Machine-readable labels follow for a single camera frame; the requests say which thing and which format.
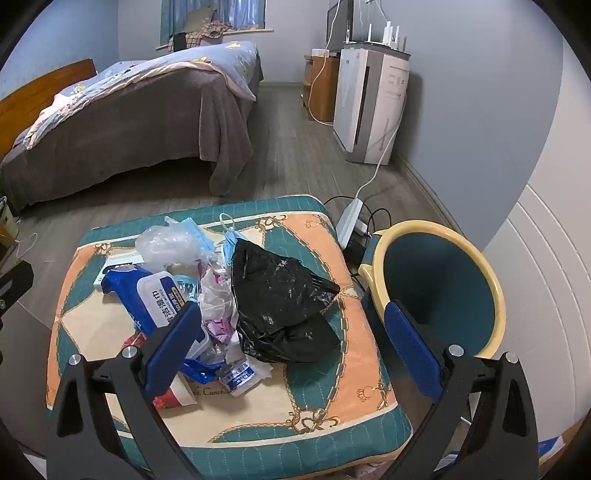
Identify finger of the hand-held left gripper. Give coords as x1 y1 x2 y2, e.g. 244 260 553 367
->
0 261 35 324

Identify white power cable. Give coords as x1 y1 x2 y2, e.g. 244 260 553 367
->
355 92 408 204

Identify blue face mask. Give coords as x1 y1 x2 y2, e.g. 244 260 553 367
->
219 213 254 269
178 218 219 259

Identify black power adapter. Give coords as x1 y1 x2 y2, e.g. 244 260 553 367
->
345 232 371 265

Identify pink wrapper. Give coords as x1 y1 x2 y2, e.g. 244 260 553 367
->
198 265 242 346

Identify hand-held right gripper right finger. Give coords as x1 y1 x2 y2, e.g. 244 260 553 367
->
383 300 541 480

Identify blue wet wipes pack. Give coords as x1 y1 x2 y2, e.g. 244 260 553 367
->
102 265 223 385

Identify blue printed packet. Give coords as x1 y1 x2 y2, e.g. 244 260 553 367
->
443 436 565 468

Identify black cables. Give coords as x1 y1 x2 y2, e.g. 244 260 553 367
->
323 196 394 234

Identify black plastic bag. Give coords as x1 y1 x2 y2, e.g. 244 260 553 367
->
230 239 341 364

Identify flat white carton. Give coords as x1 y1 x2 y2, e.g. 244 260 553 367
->
92 251 145 294

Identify white power strip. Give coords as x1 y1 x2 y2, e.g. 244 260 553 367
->
335 198 370 248

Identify clear plastic bag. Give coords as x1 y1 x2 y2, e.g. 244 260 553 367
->
136 216 215 271

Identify blue curtain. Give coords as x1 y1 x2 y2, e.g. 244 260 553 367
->
159 0 267 47

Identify wooden cabinet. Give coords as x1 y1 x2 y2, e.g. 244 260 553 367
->
302 54 341 123

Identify teal bin with yellow rim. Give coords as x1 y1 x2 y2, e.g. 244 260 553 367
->
359 220 507 361

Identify white television cable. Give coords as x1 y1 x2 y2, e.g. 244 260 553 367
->
308 0 345 123

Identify white air purifier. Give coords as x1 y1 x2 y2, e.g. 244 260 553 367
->
332 46 411 165

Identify wooden headboard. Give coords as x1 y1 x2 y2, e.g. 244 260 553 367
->
0 58 98 158

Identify black television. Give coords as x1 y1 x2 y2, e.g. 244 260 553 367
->
327 0 355 51

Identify plaid cloth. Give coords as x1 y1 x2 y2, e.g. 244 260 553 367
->
167 21 237 52

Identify white panelled door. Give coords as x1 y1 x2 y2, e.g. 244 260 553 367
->
482 182 591 439

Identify red paper cup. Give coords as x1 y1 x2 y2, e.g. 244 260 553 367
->
122 335 200 411

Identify white router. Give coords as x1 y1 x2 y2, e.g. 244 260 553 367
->
344 21 411 58

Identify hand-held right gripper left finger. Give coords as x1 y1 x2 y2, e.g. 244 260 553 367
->
46 300 204 480

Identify small blue white sachet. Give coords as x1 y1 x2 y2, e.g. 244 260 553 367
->
218 355 260 398

